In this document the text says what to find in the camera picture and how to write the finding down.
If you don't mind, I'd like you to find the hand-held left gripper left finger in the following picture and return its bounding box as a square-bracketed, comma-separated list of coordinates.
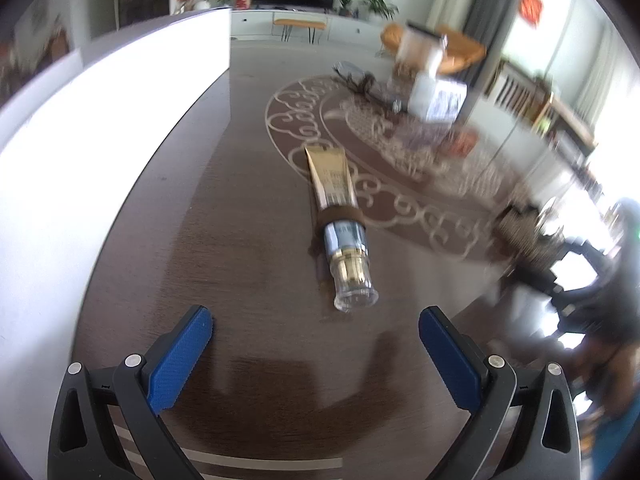
[47, 305, 214, 480]

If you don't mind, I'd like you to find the wooden bench with metal legs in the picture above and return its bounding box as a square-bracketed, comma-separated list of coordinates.
[273, 18, 327, 43]

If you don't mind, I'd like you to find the grey curtain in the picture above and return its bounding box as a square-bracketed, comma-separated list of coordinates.
[465, 0, 531, 91]

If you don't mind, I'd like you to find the round patterned table mat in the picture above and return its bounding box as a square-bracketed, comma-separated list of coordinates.
[264, 74, 531, 263]

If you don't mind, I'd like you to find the clear plastic box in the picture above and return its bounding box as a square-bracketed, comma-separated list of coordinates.
[395, 21, 448, 77]

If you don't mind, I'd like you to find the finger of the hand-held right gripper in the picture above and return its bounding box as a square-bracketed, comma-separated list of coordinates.
[492, 200, 568, 251]
[510, 257, 568, 303]

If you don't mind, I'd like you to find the large white-walled storage box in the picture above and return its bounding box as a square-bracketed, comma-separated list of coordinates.
[0, 7, 232, 466]

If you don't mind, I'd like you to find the person's right hand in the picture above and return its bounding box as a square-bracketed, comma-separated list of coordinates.
[575, 340, 640, 423]

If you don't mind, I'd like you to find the white television cabinet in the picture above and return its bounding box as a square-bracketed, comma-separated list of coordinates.
[230, 7, 396, 51]

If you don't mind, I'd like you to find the gold cosmetic tube clear cap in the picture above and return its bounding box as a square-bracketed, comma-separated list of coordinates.
[304, 145, 380, 312]

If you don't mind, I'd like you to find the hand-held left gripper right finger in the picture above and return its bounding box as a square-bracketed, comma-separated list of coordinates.
[418, 306, 582, 480]

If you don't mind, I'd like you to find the wooden slatted shelf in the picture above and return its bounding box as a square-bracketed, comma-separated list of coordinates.
[487, 57, 598, 156]

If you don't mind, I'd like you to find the leafy potted plant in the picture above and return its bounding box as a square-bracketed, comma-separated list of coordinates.
[361, 0, 399, 22]

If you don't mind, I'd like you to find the white box with blue label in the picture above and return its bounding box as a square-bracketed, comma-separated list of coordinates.
[407, 71, 468, 123]

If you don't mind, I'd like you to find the orange lounge chair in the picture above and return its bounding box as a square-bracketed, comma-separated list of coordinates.
[380, 23, 487, 73]

